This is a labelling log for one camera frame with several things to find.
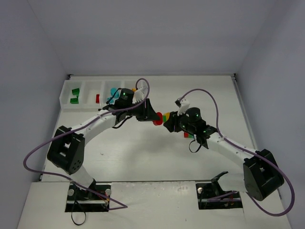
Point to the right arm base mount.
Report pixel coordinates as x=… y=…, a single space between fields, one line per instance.
x=209 y=199

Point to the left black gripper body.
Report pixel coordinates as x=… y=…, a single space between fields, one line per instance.
x=146 y=109

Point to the green stepped lego brick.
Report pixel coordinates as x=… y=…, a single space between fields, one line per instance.
x=74 y=100

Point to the clear plastic sorting tray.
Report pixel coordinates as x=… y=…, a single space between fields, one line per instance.
x=88 y=91

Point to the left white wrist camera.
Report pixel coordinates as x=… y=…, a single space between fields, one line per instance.
x=140 y=93

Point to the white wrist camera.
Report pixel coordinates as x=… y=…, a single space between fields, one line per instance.
x=140 y=93
x=183 y=105

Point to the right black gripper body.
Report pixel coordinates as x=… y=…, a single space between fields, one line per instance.
x=175 y=122

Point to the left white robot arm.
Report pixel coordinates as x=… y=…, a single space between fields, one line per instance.
x=68 y=147

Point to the red round lego brick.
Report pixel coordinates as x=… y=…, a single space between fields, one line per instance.
x=160 y=119

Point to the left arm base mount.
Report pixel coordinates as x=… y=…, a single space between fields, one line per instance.
x=79 y=200

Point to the cyan round lego brick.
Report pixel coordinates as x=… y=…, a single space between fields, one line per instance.
x=114 y=92

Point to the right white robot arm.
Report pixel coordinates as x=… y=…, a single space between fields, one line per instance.
x=259 y=177

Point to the small red lego brick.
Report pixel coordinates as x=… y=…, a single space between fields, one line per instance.
x=97 y=99

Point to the yellow round lego brick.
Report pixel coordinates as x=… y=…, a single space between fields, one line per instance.
x=167 y=115

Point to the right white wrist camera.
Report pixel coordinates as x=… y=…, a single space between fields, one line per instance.
x=183 y=105

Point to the green lego brick stack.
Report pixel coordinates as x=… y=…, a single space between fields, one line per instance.
x=75 y=92

